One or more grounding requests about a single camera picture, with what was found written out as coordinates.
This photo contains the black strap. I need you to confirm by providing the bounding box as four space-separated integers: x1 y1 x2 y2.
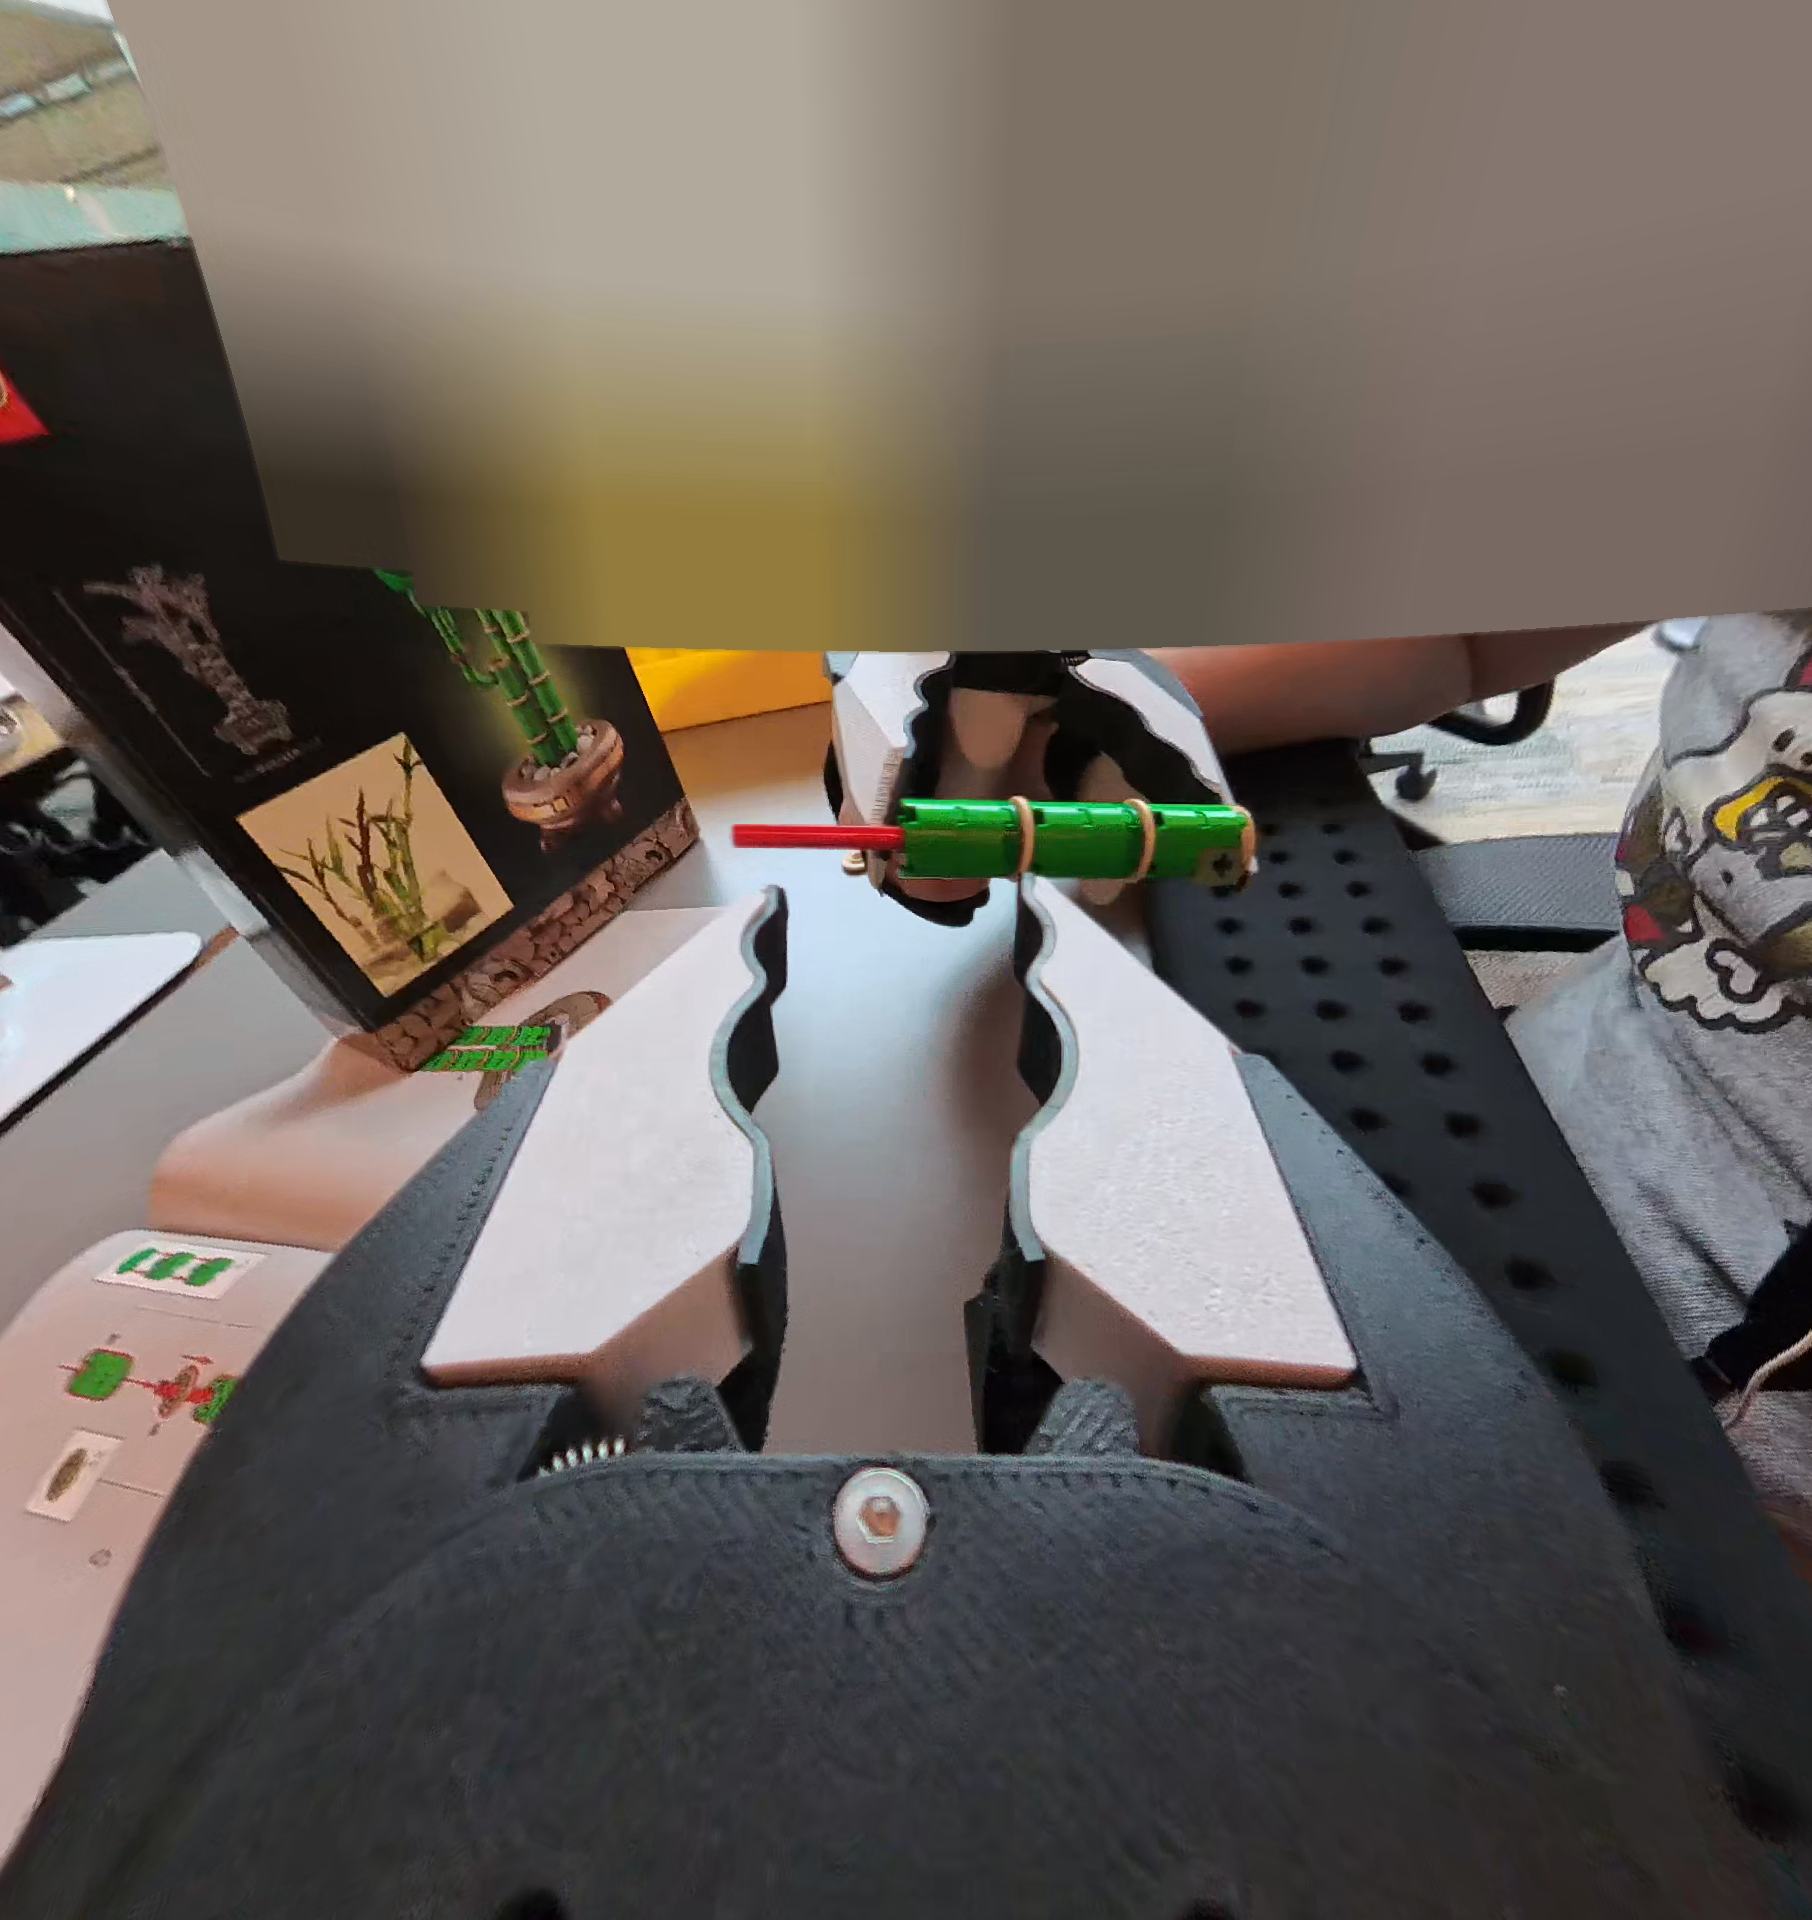
1692 1185 1812 1390

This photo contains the green brick stalk red axle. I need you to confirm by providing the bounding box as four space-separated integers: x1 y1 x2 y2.
732 800 1257 887

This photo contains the white cord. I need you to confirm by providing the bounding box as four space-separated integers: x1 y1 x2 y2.
1722 1252 1812 1405

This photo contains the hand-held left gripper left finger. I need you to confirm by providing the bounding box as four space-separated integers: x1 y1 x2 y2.
420 885 787 1448

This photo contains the white instruction booklet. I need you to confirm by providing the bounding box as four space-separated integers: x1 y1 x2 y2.
0 982 616 1914

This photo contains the person's right forearm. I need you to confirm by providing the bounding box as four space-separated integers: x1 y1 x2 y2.
1168 625 1658 729

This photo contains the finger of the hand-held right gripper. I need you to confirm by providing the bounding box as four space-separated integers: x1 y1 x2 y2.
823 648 955 901
1062 648 1261 887

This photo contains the yellow plastic bin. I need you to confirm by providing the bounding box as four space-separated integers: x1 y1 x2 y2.
628 646 833 735

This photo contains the black office chair base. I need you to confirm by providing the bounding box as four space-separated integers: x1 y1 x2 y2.
1364 673 1559 804

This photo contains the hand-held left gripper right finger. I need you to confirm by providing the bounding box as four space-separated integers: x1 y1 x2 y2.
971 883 1364 1455

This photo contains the black brick set box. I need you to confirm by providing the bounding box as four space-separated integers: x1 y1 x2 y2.
0 239 702 1075

